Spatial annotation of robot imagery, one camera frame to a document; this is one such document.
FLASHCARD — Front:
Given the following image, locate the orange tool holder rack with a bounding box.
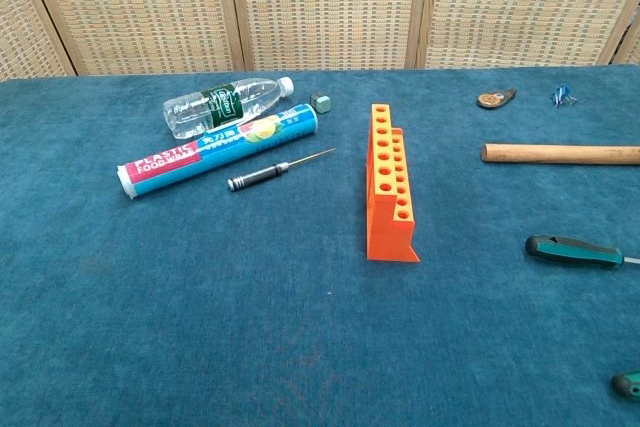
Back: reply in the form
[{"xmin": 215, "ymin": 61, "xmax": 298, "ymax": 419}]
[{"xmin": 366, "ymin": 103, "xmax": 421, "ymax": 265}]

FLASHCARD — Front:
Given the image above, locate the black precision screwdriver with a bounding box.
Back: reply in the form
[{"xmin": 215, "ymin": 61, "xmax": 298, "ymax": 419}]
[{"xmin": 226, "ymin": 147, "xmax": 336, "ymax": 193}]

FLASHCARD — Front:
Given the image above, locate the small grey green cube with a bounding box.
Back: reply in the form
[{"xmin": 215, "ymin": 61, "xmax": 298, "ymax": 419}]
[{"xmin": 309, "ymin": 92, "xmax": 333, "ymax": 115}]

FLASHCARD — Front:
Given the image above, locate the clear plastic water bottle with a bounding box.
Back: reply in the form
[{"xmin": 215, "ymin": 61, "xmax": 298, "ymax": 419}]
[{"xmin": 162, "ymin": 76, "xmax": 295, "ymax": 141}]

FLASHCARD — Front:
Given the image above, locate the plastic food wrap roll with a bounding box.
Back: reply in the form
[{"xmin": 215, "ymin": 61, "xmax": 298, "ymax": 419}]
[{"xmin": 116, "ymin": 102, "xmax": 319, "ymax": 202}]

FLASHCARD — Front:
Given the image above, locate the woven folding screen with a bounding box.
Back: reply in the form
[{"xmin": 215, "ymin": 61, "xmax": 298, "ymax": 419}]
[{"xmin": 0, "ymin": 0, "xmax": 640, "ymax": 82}]

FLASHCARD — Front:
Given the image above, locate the blue felt table cloth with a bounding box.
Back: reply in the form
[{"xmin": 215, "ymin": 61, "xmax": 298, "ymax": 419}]
[{"xmin": 0, "ymin": 64, "xmax": 640, "ymax": 427}]

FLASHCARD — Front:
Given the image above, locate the wooden rod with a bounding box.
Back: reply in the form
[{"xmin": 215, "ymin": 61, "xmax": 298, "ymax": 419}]
[{"xmin": 480, "ymin": 142, "xmax": 640, "ymax": 166}]

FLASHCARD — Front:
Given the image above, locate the blue binder clip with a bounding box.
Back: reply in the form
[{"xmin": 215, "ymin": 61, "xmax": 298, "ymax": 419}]
[{"xmin": 551, "ymin": 82, "xmax": 583, "ymax": 109}]

